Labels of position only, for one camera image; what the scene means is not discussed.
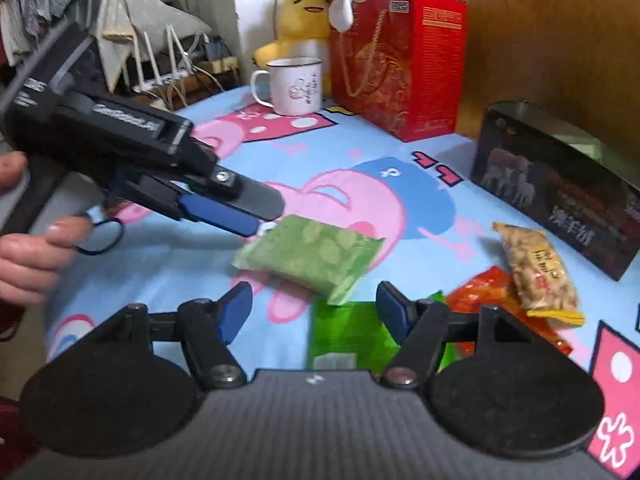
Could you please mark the bright green snack packet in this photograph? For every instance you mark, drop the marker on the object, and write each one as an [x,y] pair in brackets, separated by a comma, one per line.
[345,336]

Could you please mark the beige power strip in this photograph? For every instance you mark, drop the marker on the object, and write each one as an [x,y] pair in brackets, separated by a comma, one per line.
[224,65]

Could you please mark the orange red snack packet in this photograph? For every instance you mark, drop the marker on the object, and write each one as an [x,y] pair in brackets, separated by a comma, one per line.
[480,296]

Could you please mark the wooden board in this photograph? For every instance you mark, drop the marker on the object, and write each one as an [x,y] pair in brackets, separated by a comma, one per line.
[550,35]

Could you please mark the black cardboard box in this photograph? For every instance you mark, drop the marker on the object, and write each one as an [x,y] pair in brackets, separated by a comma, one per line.
[550,195]

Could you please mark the person's left hand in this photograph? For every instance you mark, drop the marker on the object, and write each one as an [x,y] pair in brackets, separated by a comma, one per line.
[30,260]

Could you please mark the pale green leaf-print snack packet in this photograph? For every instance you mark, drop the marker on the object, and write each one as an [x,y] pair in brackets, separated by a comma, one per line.
[310,255]

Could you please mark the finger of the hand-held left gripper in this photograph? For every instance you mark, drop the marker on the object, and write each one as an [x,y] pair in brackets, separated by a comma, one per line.
[215,212]
[250,195]

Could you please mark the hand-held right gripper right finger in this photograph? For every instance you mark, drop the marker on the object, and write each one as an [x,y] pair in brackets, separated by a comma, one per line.
[392,306]

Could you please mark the yellow plush toy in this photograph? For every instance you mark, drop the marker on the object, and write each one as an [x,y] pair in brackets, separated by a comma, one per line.
[302,15]

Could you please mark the clear peanut snack packet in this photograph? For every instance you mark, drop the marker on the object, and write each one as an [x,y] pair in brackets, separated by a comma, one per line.
[539,272]

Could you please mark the white enamel mug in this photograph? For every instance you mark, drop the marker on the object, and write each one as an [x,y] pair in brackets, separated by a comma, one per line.
[295,91]

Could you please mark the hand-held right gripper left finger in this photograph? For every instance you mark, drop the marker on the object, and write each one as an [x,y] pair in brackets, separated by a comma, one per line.
[234,312]

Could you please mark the cartoon printed blanket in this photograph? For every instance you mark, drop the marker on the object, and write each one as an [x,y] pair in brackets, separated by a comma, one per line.
[350,170]

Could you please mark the grey beige cloth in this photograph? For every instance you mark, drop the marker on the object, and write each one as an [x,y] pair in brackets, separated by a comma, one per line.
[130,10]

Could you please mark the hanging clothes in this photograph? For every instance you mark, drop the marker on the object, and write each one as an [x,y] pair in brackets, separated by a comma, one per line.
[35,5]

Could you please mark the red gift box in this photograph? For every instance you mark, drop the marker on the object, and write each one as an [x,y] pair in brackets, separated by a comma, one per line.
[400,70]

